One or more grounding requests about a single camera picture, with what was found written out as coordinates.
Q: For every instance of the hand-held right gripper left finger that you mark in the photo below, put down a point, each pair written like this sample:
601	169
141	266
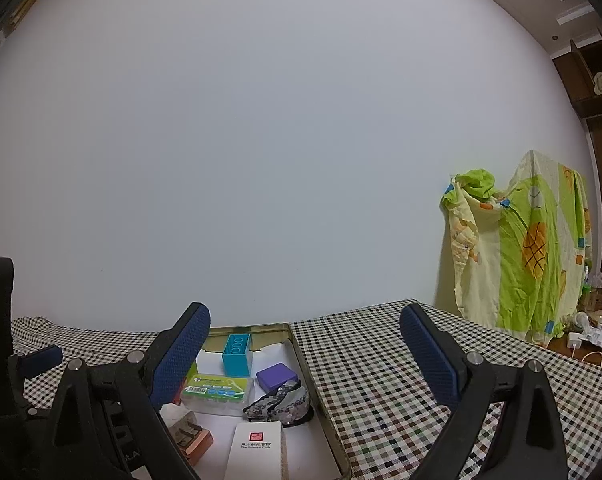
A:
178	360

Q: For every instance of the white charger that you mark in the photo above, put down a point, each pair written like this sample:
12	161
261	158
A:
575	340

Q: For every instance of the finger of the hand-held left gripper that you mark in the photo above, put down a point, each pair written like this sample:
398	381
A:
41	361

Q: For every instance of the gold tin box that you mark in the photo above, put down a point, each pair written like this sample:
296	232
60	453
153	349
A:
311	460

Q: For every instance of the green yellow printed sheet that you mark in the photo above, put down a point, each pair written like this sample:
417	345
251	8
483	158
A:
531	260

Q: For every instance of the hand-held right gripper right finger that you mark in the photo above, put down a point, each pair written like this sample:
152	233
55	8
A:
431	355

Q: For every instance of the teal toy block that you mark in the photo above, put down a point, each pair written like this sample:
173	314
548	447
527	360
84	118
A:
236	357

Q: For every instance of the clear floss pick box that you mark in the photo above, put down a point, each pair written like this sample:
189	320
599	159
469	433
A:
216	392

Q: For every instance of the white card box red seal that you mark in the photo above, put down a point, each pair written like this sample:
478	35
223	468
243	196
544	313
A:
256	450

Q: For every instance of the small brown wooden box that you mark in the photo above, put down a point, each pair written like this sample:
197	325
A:
193	442

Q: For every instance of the plain white rectangular box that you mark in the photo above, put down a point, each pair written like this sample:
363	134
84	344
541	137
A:
173	412

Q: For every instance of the checkered tablecloth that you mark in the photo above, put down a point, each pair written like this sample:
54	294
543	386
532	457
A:
381	360

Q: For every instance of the small purple box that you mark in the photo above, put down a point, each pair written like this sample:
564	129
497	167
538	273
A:
276	375

